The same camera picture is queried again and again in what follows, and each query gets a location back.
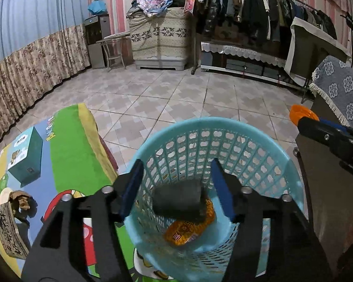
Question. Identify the yellow snack packet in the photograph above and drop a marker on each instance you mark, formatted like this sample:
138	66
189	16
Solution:
185	232

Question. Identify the row of hanging clothes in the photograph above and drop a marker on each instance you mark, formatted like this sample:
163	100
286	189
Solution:
253	14

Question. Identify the blue curtain with floral trim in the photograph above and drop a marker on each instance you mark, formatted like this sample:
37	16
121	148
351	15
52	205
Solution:
32	35

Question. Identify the teal cardboard box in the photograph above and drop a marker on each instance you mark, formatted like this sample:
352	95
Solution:
25	158

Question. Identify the low dark cabinet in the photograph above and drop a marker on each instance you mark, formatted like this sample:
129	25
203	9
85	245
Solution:
247	67

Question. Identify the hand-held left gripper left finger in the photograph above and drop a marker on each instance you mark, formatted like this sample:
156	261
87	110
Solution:
132	191

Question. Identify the light blue plastic basket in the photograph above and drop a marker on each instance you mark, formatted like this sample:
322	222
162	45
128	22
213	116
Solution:
253	158

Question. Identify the printed cartoon blanket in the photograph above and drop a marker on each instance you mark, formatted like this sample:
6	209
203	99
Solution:
67	158

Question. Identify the beige patterned cover cloth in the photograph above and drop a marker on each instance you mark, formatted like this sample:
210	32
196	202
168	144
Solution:
158	35

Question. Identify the blue floral lace cloth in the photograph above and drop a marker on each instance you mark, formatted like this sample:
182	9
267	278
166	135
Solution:
344	88

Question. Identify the dark wooden cabinet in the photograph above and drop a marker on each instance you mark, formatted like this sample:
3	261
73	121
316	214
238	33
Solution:
326	196

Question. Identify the brown wrapper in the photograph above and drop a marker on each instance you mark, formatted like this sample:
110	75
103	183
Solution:
20	201

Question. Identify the metal frame stool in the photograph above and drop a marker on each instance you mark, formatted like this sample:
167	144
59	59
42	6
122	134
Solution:
114	36

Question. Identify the grey washing machine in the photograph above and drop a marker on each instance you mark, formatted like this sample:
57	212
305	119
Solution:
160	64

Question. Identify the dark panel with white cloth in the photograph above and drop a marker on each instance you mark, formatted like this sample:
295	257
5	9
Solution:
311	53

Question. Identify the pale round object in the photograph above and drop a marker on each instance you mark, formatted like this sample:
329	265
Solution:
5	196

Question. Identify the brown patterned bag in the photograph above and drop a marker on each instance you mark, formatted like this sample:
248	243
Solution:
8	232

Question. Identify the white lace cloth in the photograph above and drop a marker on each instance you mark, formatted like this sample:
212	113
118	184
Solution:
238	53

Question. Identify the dark clothes pile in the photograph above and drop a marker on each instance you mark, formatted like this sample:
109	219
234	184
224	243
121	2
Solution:
133	7

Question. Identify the black stand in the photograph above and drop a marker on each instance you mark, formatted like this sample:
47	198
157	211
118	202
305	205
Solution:
348	23

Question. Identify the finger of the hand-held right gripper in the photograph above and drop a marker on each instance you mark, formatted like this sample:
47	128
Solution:
323	135
336	124

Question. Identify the blue cloth cover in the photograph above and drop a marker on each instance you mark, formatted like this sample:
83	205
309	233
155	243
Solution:
97	7

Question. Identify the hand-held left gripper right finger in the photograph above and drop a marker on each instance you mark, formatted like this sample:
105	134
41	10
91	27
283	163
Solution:
223	191

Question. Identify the grey water dispenser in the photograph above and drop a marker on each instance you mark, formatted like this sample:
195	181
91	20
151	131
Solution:
97	41

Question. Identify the metal clothes rack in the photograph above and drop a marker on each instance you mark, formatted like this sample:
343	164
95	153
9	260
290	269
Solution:
195	50

